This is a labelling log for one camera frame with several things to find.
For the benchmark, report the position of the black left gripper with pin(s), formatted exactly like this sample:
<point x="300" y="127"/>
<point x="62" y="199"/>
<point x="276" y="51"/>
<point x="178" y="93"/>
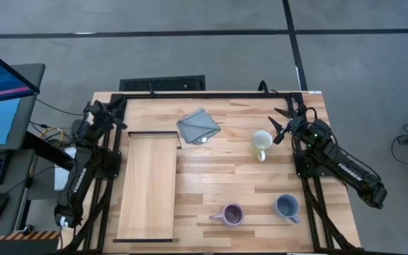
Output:
<point x="99" y="115"/>

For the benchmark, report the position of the blue-grey mug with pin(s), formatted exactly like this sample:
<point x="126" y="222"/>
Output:
<point x="286" y="205"/>

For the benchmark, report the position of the grey desk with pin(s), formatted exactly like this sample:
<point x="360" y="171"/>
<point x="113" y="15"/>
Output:
<point x="12" y="205"/>

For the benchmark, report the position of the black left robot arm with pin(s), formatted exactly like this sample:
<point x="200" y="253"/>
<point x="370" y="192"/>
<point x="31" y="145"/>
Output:
<point x="79" y="175"/>

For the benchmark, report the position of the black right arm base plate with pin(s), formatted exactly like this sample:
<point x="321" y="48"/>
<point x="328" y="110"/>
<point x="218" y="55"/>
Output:
<point x="301" y="170"/>

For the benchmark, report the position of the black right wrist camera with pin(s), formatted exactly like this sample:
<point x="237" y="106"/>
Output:
<point x="279" y="137"/>

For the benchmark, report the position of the light wooden tray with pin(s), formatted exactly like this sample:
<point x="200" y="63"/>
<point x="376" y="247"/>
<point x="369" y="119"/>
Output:
<point x="147" y="184"/>

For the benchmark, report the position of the white box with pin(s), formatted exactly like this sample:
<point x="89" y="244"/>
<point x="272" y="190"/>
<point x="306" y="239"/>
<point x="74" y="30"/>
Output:
<point x="60" y="178"/>

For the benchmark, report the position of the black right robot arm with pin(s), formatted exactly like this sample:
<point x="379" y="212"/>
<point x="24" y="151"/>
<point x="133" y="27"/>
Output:
<point x="349" y="166"/>

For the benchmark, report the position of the purple mug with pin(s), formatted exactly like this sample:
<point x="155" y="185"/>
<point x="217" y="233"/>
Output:
<point x="233" y="214"/>

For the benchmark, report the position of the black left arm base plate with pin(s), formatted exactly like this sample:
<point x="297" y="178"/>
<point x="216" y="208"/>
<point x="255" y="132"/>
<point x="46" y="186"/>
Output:
<point x="114" y="171"/>

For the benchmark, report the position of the black aluminium table frame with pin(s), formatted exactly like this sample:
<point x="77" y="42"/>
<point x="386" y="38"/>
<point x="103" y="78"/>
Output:
<point x="207" y="95"/>

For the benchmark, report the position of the black floor vent grille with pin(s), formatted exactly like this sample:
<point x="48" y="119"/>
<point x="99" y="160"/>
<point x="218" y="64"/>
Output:
<point x="161" y="84"/>

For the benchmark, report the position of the grey folded cloth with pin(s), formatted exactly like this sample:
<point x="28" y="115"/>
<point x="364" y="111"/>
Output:
<point x="197" y="125"/>

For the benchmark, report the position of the pale green mug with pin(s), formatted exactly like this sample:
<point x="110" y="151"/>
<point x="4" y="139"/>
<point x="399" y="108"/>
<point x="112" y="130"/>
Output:
<point x="260" y="140"/>

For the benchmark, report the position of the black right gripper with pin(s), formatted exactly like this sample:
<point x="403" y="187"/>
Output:
<point x="297" y="127"/>

